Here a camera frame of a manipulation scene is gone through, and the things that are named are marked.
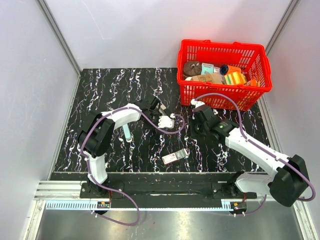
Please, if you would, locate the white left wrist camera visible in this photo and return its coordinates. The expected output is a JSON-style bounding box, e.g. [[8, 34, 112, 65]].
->
[[157, 113, 176, 129]]

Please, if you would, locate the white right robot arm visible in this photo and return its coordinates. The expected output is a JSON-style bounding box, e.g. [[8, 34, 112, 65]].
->
[[189, 100, 309, 207]]

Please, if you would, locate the orange packet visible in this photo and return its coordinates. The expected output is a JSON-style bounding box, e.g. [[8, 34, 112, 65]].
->
[[245, 78, 260, 87]]

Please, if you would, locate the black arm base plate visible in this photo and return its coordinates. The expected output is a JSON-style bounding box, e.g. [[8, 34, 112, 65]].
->
[[79, 172, 258, 201]]

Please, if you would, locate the teal white small box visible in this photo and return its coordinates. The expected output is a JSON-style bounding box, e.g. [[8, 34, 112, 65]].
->
[[201, 62, 215, 75]]

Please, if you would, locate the red plastic shopping basket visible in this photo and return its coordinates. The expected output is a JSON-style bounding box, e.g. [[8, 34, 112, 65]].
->
[[177, 39, 273, 111]]

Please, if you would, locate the aluminium frame rail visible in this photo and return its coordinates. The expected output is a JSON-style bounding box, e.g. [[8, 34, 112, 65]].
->
[[32, 181, 307, 212]]

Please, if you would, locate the black marble pattern mat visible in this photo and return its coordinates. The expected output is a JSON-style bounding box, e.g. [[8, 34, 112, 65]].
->
[[52, 68, 261, 178]]

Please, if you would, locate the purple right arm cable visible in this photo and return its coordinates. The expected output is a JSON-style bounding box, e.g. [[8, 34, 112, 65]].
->
[[192, 92, 316, 217]]

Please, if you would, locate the cream metal stapler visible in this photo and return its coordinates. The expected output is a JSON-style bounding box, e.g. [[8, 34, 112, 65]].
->
[[159, 103, 167, 112]]

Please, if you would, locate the brown cardboard box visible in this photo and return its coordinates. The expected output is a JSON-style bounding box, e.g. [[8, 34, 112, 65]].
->
[[185, 73, 224, 84]]

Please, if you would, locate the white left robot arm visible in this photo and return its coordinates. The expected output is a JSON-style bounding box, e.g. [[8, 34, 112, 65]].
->
[[77, 97, 174, 198]]

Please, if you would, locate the blue cap bottle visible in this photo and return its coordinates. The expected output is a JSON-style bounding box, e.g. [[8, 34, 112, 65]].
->
[[219, 64, 242, 76]]

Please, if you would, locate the brown round bun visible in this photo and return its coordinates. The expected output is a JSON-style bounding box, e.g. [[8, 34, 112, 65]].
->
[[183, 60, 202, 77]]

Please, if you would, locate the green yellow striped box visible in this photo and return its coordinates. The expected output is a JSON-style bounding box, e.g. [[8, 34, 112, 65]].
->
[[224, 72, 247, 85]]

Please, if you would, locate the red staple box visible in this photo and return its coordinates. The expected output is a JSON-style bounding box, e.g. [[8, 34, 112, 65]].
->
[[162, 148, 189, 165]]

